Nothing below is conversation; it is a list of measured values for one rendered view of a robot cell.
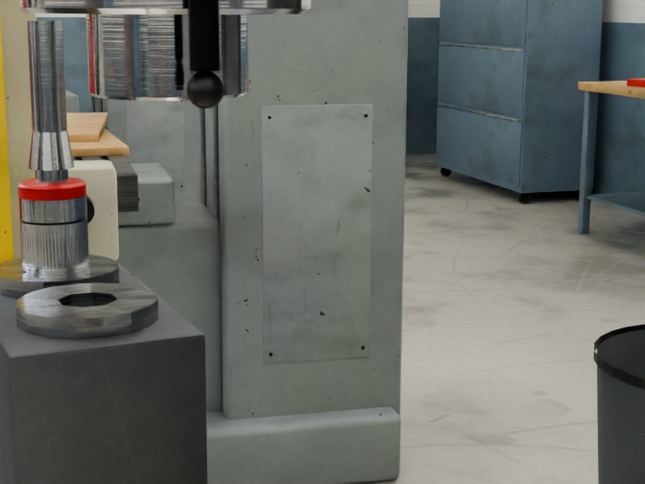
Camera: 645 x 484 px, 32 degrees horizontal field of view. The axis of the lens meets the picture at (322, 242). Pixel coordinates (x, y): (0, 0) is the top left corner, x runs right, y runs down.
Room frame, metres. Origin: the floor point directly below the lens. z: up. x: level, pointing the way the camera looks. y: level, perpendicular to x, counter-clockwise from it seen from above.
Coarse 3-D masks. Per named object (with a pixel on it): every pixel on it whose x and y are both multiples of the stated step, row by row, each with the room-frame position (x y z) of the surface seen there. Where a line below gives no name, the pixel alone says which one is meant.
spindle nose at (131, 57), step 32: (96, 32) 0.33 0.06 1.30; (128, 32) 0.32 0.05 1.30; (160, 32) 0.32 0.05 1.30; (224, 32) 0.33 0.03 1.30; (96, 64) 0.33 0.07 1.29; (128, 64) 0.32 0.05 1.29; (160, 64) 0.32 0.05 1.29; (224, 64) 0.33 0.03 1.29; (96, 96) 0.33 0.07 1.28; (128, 96) 0.32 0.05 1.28; (160, 96) 0.32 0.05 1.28; (224, 96) 0.33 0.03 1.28
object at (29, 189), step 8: (24, 184) 0.77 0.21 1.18; (32, 184) 0.77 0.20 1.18; (40, 184) 0.77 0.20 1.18; (48, 184) 0.77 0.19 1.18; (56, 184) 0.77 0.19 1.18; (64, 184) 0.77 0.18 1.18; (72, 184) 0.78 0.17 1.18; (80, 184) 0.78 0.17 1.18; (24, 192) 0.77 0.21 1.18; (32, 192) 0.77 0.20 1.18; (40, 192) 0.77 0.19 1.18; (48, 192) 0.77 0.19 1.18; (56, 192) 0.77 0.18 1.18; (64, 192) 0.77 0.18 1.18; (72, 192) 0.77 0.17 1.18; (80, 192) 0.78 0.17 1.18; (32, 200) 0.77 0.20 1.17; (40, 200) 0.77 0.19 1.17; (48, 200) 0.77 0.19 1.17; (56, 200) 0.77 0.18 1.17
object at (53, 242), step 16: (32, 208) 0.77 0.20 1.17; (48, 208) 0.77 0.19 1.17; (64, 208) 0.77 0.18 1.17; (80, 208) 0.78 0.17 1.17; (32, 224) 0.77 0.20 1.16; (48, 224) 0.77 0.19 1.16; (64, 224) 0.77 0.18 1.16; (80, 224) 0.78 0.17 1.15; (32, 240) 0.77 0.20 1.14; (48, 240) 0.77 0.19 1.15; (64, 240) 0.77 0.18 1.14; (80, 240) 0.78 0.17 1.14; (32, 256) 0.77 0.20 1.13; (48, 256) 0.77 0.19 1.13; (64, 256) 0.77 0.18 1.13; (80, 256) 0.78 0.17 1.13; (32, 272) 0.77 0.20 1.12; (48, 272) 0.77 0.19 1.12; (64, 272) 0.77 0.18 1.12
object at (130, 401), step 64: (0, 320) 0.70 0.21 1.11; (64, 320) 0.66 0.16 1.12; (128, 320) 0.67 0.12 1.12; (0, 384) 0.65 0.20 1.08; (64, 384) 0.63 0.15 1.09; (128, 384) 0.65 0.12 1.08; (192, 384) 0.67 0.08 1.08; (0, 448) 0.67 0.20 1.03; (64, 448) 0.63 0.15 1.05; (128, 448) 0.65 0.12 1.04; (192, 448) 0.67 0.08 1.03
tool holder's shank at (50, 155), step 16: (32, 32) 0.78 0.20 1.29; (48, 32) 0.78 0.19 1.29; (32, 48) 0.78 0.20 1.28; (48, 48) 0.78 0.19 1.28; (32, 64) 0.78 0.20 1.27; (48, 64) 0.78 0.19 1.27; (32, 80) 0.78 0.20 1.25; (48, 80) 0.78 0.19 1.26; (64, 80) 0.79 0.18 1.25; (32, 96) 0.78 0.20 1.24; (48, 96) 0.78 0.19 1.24; (64, 96) 0.79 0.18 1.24; (32, 112) 0.78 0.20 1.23; (48, 112) 0.78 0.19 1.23; (64, 112) 0.79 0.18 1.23; (32, 128) 0.79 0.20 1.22; (48, 128) 0.78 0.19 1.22; (64, 128) 0.79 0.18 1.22; (32, 144) 0.78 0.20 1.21; (48, 144) 0.78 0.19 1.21; (64, 144) 0.78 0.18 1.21; (32, 160) 0.78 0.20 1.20; (48, 160) 0.77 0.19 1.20; (64, 160) 0.78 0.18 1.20; (48, 176) 0.78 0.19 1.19; (64, 176) 0.78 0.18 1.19
